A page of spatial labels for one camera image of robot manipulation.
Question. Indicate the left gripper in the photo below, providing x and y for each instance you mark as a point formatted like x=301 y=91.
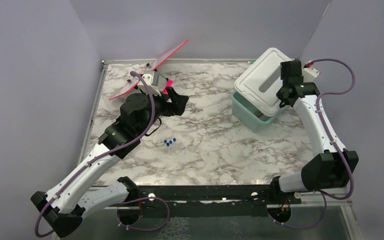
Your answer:
x=177 y=105

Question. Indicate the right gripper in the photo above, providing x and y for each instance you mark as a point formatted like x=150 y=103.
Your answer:
x=279 y=96

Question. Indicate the white plastic lid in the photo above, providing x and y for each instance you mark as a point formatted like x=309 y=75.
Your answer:
x=261 y=81

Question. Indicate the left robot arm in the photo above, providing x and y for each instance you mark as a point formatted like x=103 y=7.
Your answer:
x=66 y=205

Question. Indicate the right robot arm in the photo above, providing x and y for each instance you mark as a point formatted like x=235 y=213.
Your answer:
x=331 y=169

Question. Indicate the clear test tube rack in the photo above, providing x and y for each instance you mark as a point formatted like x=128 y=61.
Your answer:
x=179 y=146

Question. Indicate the teal plastic bin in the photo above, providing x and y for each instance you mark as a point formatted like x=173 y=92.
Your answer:
x=249 y=115

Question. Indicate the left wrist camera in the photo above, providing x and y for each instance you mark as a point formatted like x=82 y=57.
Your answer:
x=155 y=81

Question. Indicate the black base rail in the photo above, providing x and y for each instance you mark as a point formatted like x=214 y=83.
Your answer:
x=195 y=201

